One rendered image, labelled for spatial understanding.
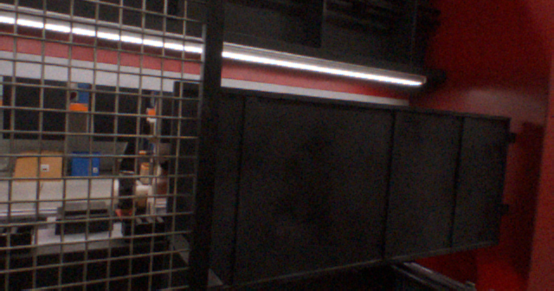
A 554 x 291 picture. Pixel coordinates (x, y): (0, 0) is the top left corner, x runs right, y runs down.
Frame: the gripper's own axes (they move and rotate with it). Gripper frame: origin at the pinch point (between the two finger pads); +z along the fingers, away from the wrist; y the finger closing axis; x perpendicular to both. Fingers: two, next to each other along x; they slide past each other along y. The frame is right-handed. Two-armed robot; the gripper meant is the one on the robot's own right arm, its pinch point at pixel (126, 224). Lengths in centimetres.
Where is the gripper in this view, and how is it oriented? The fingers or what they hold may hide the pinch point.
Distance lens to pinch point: 168.2
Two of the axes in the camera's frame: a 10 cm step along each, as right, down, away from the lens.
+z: 0.8, 9.9, -1.4
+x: 7.8, 0.3, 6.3
